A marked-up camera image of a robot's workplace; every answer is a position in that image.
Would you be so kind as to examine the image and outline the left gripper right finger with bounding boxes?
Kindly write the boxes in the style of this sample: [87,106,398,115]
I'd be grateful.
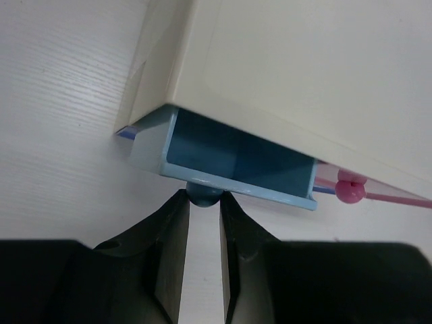
[220,192,431,323]

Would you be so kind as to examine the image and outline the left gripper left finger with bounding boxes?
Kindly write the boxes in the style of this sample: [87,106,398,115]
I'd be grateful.
[1,190,190,323]

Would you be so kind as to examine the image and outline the pink drawer with knob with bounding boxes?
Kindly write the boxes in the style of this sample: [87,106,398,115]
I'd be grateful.
[313,161,431,209]

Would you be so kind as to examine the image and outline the light blue drawer with knob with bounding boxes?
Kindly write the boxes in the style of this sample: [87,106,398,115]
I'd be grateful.
[130,105,317,211]

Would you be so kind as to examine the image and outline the dark blue lower drawer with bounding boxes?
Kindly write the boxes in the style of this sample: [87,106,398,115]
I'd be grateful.
[115,126,142,140]

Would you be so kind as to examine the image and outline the white drawer box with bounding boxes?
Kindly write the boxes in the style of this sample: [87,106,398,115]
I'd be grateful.
[114,1,431,199]

